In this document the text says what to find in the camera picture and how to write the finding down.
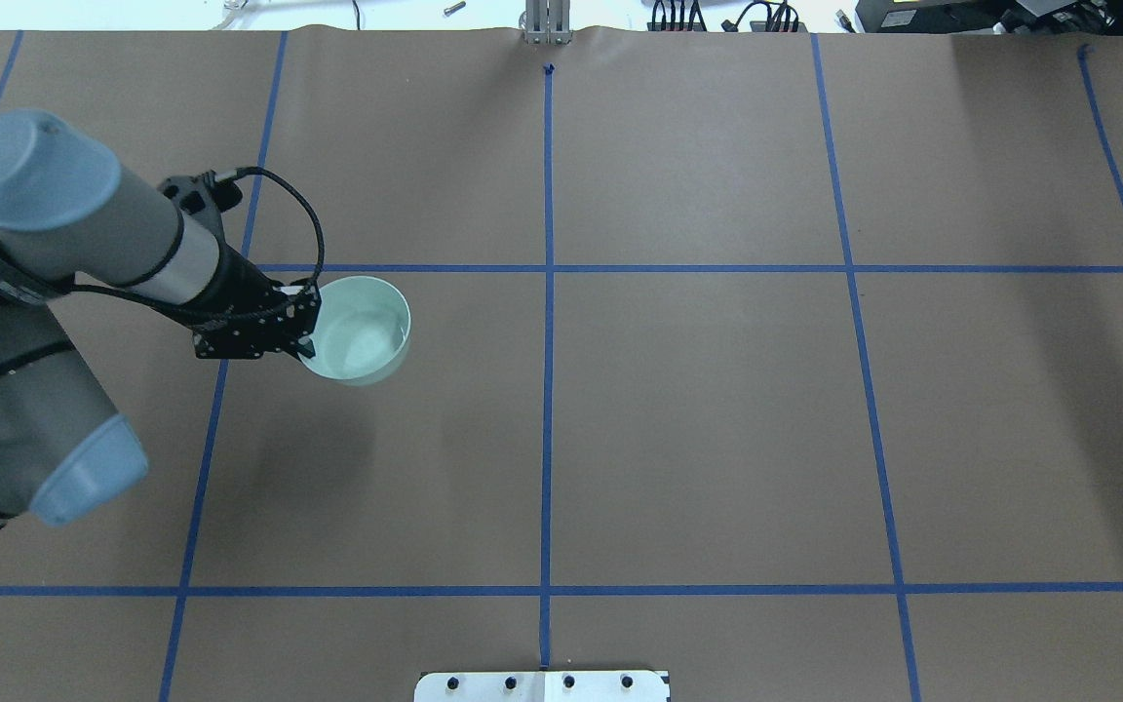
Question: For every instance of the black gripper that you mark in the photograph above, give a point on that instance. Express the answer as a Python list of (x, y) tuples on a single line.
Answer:
[(242, 290)]

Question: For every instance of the mint green bowl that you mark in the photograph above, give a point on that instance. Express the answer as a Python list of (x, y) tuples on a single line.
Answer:
[(362, 332)]

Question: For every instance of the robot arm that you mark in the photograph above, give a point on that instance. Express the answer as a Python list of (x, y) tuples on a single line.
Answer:
[(74, 219)]

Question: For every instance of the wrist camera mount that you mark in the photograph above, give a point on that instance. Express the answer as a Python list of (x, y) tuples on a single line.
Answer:
[(205, 197)]

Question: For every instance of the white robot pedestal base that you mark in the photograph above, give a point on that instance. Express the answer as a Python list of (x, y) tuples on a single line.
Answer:
[(581, 685)]

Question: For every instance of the metal clamp bracket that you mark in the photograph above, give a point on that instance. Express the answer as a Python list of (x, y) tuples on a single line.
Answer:
[(546, 23)]

